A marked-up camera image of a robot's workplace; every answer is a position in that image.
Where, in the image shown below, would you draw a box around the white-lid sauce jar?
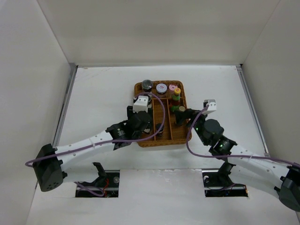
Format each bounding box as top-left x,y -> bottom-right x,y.
156,83 -> 167,98

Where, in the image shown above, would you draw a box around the left aluminium table rail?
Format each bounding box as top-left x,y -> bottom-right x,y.
52,63 -> 78,147

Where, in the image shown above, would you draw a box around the purple cable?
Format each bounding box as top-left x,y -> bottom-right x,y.
25,92 -> 167,167
186,104 -> 300,167

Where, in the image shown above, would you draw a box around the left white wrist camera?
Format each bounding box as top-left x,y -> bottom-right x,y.
133,95 -> 149,113

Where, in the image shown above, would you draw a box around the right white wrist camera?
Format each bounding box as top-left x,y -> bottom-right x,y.
203,99 -> 217,115

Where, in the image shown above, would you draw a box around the brown wicker divided basket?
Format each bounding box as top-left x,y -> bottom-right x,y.
134,80 -> 193,148

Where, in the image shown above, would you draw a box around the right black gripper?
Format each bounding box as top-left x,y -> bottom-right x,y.
174,108 -> 210,146

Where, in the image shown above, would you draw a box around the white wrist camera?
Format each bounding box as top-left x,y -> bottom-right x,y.
203,99 -> 217,115
133,95 -> 149,113

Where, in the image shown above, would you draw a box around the right aluminium table rail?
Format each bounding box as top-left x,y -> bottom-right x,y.
236,64 -> 270,157

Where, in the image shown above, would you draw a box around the black-top salt grinder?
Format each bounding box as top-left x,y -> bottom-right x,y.
142,80 -> 153,93

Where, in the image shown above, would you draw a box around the black-cap pepper jar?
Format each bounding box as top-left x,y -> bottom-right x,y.
155,123 -> 165,140

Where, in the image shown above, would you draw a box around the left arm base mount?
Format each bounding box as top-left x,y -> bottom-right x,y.
75,162 -> 120,198

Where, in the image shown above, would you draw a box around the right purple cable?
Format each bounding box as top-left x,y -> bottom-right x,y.
186,104 -> 300,167

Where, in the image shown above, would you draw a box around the aluminium table rail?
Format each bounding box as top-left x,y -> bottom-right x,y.
236,64 -> 270,157
52,63 -> 78,147

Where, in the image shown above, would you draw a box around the yellow-label oil bottle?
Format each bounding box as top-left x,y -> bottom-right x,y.
177,106 -> 186,113

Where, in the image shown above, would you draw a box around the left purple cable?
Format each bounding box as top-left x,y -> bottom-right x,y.
25,92 -> 167,167

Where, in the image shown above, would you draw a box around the silver-lid jar white beads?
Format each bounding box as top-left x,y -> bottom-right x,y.
143,125 -> 152,135

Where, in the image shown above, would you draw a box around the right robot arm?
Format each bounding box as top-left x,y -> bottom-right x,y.
175,107 -> 300,212

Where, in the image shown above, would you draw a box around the green-label chili sauce bottle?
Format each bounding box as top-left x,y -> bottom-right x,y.
170,88 -> 181,112

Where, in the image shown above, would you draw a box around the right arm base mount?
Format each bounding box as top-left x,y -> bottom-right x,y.
202,162 -> 248,197

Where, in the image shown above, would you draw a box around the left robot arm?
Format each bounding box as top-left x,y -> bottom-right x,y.
32,106 -> 153,192

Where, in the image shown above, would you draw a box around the pink-cap spice shaker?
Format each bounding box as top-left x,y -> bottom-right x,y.
168,84 -> 177,96

